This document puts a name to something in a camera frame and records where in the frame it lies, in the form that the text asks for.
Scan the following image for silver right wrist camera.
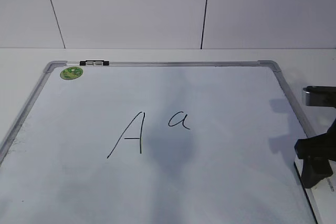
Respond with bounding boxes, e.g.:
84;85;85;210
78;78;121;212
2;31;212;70
302;86;335;108

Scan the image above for white whiteboard eraser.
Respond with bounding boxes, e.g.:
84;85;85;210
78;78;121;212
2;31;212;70
294;157;335;224

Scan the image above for white board with grey frame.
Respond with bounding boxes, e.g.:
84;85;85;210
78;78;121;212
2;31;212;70
1;61;315;223

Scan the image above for round green magnet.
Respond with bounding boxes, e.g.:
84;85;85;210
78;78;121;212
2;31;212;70
60;67;83;80

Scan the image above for black and clear board clip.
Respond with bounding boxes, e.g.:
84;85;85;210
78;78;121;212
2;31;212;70
79;60;110;66

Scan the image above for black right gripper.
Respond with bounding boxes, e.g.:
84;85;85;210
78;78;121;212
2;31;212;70
295;121;335;188

